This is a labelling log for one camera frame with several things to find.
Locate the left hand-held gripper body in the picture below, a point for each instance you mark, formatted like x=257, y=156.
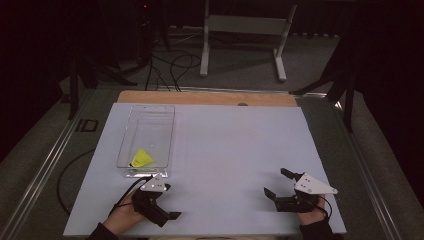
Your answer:
x=151, y=203

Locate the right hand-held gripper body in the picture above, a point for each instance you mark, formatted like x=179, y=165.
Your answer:
x=311, y=187

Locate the yellow shuttlecock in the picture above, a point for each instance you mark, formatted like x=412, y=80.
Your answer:
x=141, y=158

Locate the clear plastic tray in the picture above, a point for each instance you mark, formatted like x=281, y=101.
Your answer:
x=146, y=130

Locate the person's right hand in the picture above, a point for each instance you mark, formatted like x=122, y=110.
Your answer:
x=311, y=216

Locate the person's left hand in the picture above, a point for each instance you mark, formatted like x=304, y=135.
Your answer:
x=124, y=216

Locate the black stand with angled legs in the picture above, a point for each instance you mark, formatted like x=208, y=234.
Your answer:
x=74, y=90
x=348, y=100

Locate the metal floor rail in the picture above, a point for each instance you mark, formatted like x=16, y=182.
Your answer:
x=43, y=173
x=366, y=173

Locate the black rectangular floor bracket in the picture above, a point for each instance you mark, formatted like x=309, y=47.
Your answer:
x=87, y=125

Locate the white metal frame stand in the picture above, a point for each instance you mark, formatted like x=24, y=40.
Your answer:
x=246, y=25

